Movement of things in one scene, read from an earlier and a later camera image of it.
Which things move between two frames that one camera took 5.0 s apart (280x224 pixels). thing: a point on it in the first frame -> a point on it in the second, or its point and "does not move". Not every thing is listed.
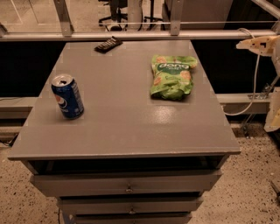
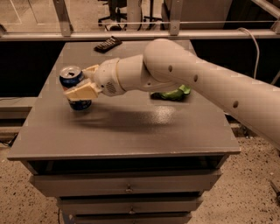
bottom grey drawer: x=133 y=218 does not move
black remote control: x=113 y=43 does not move
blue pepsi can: x=67 y=96 -> x=69 y=76
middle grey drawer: x=129 y=205 does not move
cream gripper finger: x=255 y=45 -> x=106 y=80
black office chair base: x=115 y=14 does not move
